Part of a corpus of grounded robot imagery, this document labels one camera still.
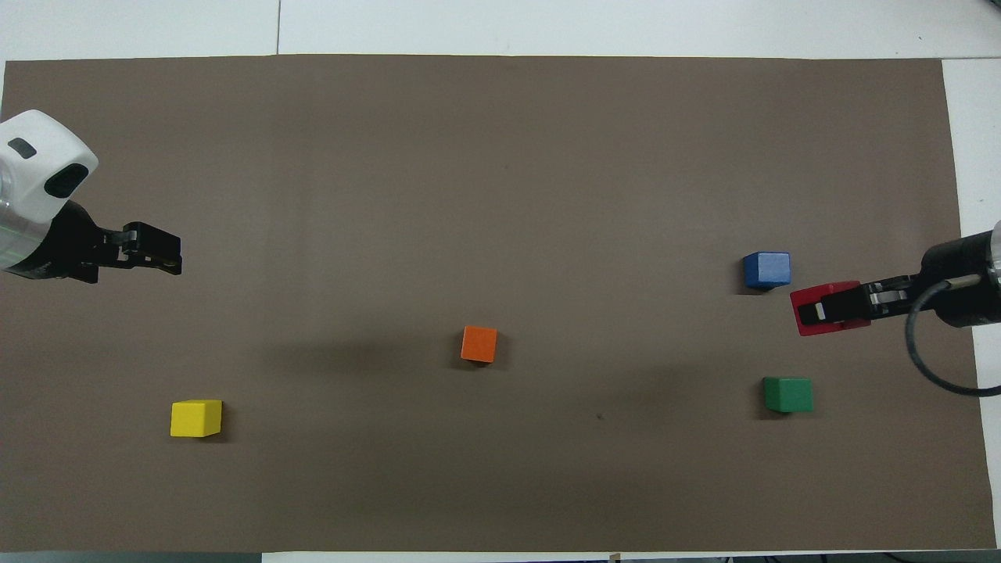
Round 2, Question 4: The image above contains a blue wooden block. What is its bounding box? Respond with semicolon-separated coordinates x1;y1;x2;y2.
742;251;791;291

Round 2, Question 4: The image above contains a green wooden block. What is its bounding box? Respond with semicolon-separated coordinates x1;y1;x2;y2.
763;377;814;414

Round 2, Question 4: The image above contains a red wooden block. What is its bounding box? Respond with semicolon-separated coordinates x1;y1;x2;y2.
790;281;871;337

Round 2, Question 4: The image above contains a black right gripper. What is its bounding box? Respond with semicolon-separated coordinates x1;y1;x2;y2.
798;233;1001;329

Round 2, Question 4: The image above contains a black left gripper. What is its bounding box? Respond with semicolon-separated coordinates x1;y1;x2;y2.
4;201;182;284

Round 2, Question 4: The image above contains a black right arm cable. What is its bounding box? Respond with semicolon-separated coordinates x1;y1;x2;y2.
905;274;1001;396

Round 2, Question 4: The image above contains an orange wooden block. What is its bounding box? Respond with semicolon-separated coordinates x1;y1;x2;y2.
461;325;498;364

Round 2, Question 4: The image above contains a yellow wooden block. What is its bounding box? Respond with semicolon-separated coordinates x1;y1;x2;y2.
170;400;223;439

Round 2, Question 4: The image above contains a brown table mat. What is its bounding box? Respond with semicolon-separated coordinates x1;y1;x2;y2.
0;55;998;553

